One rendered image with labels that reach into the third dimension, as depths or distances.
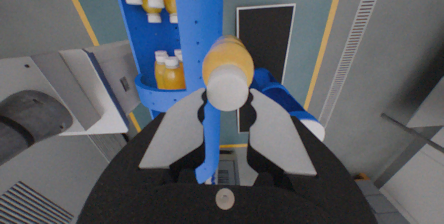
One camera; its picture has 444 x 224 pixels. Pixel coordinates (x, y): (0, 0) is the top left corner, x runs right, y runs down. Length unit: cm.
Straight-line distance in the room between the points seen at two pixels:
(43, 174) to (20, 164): 19
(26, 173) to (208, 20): 181
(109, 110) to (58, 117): 12
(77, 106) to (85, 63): 14
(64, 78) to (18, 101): 10
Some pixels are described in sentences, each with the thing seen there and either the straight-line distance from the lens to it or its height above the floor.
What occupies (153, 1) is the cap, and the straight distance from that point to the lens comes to 44.
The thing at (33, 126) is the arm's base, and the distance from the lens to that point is 59.
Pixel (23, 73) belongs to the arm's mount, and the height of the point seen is 122.
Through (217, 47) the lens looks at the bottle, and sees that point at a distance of 16.
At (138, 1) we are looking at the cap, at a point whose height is 111.
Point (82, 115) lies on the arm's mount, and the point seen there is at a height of 120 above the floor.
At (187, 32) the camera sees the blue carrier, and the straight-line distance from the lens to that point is 33.
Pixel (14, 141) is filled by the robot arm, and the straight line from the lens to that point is 57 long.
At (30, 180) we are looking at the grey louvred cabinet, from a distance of 193.
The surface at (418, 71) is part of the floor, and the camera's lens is 297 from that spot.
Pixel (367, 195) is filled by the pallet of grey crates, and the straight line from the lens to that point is 400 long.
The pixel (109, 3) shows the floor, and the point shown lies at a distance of 188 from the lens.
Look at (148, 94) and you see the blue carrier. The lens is 41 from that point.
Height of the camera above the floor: 154
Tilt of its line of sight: 60 degrees down
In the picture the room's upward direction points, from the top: 179 degrees clockwise
